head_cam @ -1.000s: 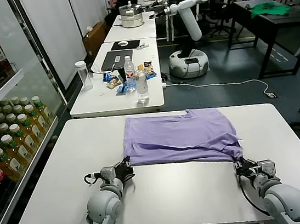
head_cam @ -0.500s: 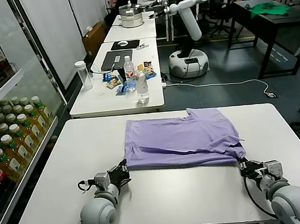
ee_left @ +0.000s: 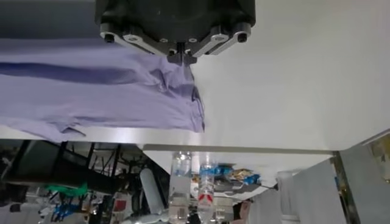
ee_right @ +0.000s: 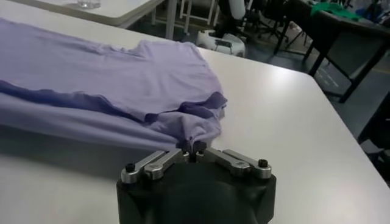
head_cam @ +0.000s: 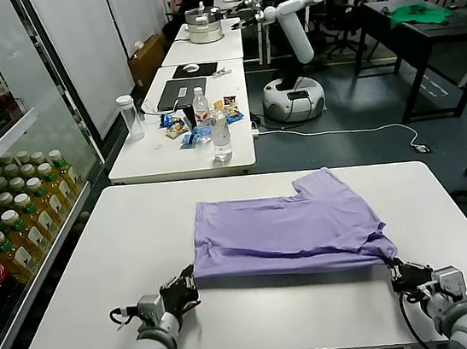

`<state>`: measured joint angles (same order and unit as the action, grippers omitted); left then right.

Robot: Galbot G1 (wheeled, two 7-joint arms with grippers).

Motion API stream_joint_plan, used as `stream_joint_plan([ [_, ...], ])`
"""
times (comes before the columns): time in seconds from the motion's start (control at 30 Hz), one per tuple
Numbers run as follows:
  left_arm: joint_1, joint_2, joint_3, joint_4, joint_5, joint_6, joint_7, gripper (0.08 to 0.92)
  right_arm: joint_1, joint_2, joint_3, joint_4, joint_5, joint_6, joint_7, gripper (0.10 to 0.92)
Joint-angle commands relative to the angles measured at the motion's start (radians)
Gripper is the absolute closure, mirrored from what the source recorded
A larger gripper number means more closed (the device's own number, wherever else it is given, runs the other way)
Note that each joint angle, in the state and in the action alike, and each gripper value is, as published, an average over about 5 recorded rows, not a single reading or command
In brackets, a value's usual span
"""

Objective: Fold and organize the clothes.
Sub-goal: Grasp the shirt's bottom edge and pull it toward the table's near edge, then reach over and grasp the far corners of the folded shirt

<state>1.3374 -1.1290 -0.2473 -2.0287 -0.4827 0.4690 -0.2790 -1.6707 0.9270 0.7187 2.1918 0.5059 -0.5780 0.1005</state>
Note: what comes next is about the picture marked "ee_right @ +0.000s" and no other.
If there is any black metal table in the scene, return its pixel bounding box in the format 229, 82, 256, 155
273, 0, 390, 104

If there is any black chair base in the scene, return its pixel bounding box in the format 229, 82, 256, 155
356, 91, 390, 185

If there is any long white table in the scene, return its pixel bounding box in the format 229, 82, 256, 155
9, 0, 178, 40

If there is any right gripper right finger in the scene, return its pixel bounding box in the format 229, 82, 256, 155
192, 140, 272, 180

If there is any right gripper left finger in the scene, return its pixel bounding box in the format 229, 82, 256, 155
121, 141, 191, 184

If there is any clear unlabelled water bottle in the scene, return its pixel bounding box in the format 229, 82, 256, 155
76, 0, 102, 10

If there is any purple t-shirt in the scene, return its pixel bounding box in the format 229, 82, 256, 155
0, 17, 229, 152

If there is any green cloth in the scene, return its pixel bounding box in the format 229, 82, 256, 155
310, 1, 363, 22

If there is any white humanoid robot body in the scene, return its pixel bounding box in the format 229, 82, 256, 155
195, 0, 247, 58

